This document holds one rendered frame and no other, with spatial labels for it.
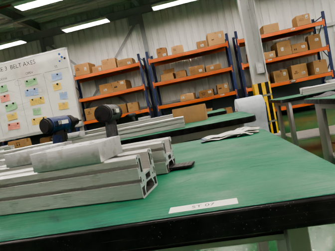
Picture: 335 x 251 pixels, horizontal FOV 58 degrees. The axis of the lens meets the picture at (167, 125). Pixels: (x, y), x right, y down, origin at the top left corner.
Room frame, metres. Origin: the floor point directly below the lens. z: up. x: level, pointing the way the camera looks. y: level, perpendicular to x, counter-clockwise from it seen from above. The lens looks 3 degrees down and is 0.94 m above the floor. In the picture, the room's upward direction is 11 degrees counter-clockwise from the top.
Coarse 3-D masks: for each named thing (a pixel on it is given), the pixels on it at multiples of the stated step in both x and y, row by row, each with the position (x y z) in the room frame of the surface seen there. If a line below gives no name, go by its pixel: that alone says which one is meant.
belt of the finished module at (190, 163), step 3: (183, 162) 0.82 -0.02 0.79; (186, 162) 0.81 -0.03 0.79; (189, 162) 0.80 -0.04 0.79; (192, 162) 0.79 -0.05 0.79; (171, 165) 0.81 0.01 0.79; (174, 165) 0.80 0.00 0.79; (177, 165) 0.79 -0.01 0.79; (180, 165) 0.79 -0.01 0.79; (183, 165) 0.78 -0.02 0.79; (186, 165) 0.77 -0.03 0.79; (189, 165) 0.77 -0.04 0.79; (171, 168) 0.78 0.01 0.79; (174, 168) 0.78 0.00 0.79; (177, 168) 0.78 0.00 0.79
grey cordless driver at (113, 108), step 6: (96, 108) 0.99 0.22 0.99; (102, 108) 0.98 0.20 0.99; (108, 108) 0.98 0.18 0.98; (114, 108) 1.03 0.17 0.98; (120, 108) 1.10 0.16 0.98; (96, 114) 0.98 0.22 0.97; (102, 114) 0.98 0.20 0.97; (108, 114) 0.98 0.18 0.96; (114, 114) 1.01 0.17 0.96; (120, 114) 1.08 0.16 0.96; (102, 120) 0.98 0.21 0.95; (108, 120) 0.99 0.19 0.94; (114, 120) 1.04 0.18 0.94; (108, 126) 1.01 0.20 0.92; (114, 126) 1.03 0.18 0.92; (108, 132) 1.01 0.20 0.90; (114, 132) 1.02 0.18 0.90
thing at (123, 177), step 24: (72, 168) 0.61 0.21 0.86; (96, 168) 0.60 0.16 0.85; (120, 168) 0.59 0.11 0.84; (144, 168) 0.65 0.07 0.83; (0, 192) 0.66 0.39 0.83; (24, 192) 0.64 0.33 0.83; (48, 192) 0.64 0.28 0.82; (72, 192) 0.61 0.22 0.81; (96, 192) 0.60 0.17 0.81; (120, 192) 0.59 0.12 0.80; (144, 192) 0.59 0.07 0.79
